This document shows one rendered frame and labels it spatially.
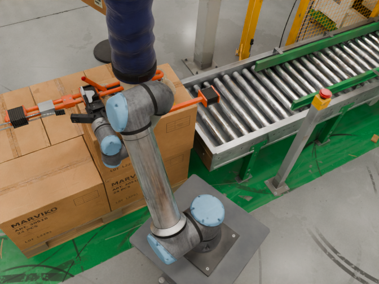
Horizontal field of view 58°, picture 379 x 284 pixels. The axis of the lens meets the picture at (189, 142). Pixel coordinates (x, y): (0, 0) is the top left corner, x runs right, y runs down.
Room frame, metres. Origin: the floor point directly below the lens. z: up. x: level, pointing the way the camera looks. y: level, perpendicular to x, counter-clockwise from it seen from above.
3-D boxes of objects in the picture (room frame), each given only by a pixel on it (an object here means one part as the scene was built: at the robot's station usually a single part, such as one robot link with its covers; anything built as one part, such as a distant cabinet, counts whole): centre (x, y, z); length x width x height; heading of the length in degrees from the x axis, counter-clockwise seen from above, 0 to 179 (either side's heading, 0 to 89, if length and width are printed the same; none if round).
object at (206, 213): (0.65, -0.10, 0.95); 0.17 x 0.15 x 0.18; 133
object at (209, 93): (1.27, -0.08, 1.08); 0.09 x 0.08 x 0.05; 32
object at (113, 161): (0.93, 0.36, 0.96); 0.12 x 0.09 x 0.12; 133
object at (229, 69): (2.46, -0.77, 0.50); 2.31 x 0.05 x 0.19; 123
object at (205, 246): (0.66, -0.10, 0.81); 0.19 x 0.19 x 0.10
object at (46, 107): (1.09, 0.71, 1.06); 0.07 x 0.07 x 0.04; 32
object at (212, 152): (1.54, 0.03, 0.58); 0.70 x 0.03 x 0.06; 33
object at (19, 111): (1.02, 0.83, 1.07); 0.08 x 0.07 x 0.05; 122
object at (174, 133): (1.33, 0.33, 0.75); 0.60 x 0.40 x 0.40; 122
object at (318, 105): (1.44, -0.73, 0.50); 0.07 x 0.07 x 1.00; 33
